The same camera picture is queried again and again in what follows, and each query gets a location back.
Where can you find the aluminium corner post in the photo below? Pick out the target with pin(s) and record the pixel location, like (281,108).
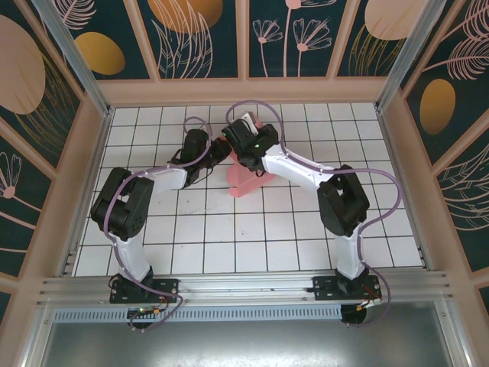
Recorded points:
(72,49)
(409,49)

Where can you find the grey metal sheet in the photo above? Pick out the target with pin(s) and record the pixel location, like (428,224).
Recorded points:
(244,344)

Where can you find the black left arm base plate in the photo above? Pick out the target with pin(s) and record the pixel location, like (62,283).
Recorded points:
(168,287)

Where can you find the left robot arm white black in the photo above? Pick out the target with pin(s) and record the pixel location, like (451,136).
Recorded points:
(122,206)

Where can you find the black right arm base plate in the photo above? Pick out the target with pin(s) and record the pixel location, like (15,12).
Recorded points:
(322,288)

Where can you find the aluminium side rail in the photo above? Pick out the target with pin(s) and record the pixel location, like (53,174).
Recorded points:
(406,191)
(86,199)

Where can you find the aluminium mounting rail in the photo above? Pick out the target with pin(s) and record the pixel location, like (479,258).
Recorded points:
(248,284)

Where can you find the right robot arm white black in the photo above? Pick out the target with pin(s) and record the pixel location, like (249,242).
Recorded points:
(344,199)

